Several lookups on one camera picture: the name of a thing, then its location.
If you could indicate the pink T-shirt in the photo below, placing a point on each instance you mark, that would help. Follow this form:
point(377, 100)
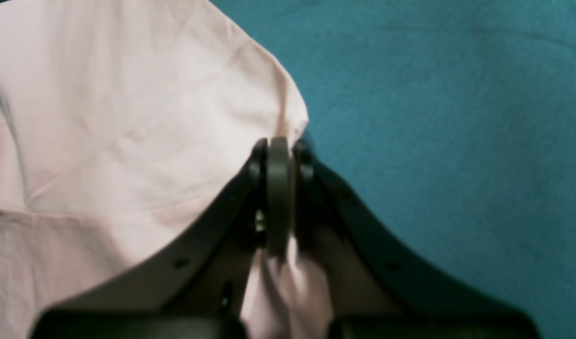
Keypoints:
point(120, 121)

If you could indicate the teal table cloth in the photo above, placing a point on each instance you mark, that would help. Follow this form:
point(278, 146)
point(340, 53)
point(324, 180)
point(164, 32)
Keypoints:
point(455, 121)

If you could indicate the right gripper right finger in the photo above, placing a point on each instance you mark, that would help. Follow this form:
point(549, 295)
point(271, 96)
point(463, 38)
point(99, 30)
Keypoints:
point(378, 287)

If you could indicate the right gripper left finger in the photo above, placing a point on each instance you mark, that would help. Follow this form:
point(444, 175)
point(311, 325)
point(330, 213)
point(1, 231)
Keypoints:
point(194, 287)

